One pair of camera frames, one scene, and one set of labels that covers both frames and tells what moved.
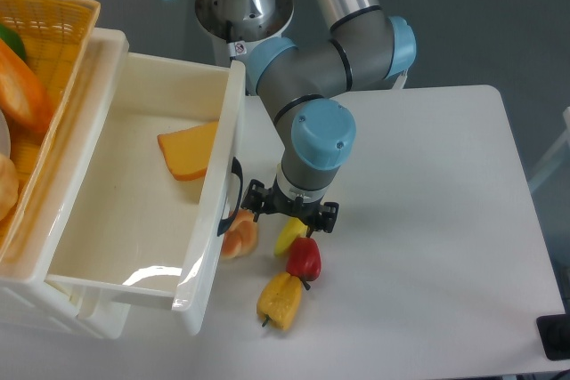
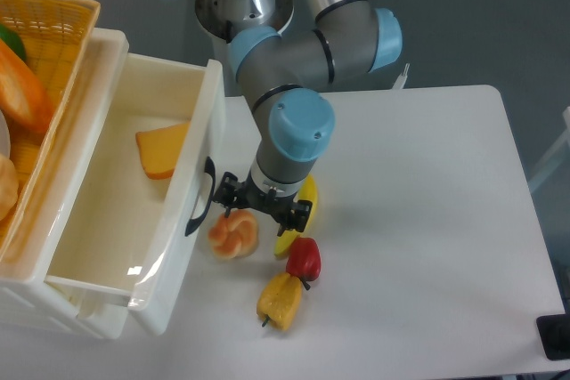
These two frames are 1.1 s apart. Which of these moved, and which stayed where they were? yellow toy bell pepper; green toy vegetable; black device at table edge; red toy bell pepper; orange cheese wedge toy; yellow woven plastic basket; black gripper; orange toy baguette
Moved: orange cheese wedge toy; black gripper
Stayed: orange toy baguette; yellow woven plastic basket; green toy vegetable; black device at table edge; yellow toy bell pepper; red toy bell pepper
